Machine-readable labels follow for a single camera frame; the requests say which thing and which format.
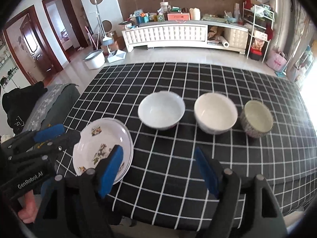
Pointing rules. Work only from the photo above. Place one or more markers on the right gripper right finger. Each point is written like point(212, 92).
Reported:
point(247, 206)

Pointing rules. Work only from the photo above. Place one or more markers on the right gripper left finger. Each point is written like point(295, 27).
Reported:
point(72, 207)

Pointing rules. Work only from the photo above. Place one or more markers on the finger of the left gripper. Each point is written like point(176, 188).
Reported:
point(25, 140)
point(50, 147)

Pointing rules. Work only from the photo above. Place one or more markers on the white plate green floral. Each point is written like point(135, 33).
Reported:
point(97, 140)

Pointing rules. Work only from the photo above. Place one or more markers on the white chipped bowl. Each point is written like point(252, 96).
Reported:
point(161, 110)

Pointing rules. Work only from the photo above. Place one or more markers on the left hand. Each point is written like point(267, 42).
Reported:
point(28, 214)

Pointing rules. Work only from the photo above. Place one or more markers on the grey chair with cover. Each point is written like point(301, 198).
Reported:
point(53, 107)

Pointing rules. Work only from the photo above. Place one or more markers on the black white checked tablecloth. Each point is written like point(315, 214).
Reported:
point(163, 186)

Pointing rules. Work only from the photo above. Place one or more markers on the white plastic bin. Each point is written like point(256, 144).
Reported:
point(95, 59)

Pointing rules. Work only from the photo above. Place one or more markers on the small patterned flower bowl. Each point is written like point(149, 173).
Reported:
point(256, 119)

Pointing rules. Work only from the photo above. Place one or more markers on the cream bowl floral outside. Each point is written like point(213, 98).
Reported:
point(215, 113)

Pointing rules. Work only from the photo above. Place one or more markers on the white dustpan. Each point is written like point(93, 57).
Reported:
point(115, 56)

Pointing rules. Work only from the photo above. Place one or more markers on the pink bag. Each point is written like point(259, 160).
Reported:
point(276, 61)

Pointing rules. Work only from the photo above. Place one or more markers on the white TV cabinet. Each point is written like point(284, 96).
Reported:
point(189, 33)

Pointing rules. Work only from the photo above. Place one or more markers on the paper roll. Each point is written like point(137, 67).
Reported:
point(224, 42)

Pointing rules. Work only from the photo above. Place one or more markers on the pink storage box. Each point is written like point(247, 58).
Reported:
point(178, 16)

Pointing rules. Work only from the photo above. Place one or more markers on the white metal shelf rack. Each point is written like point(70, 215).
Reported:
point(259, 19)

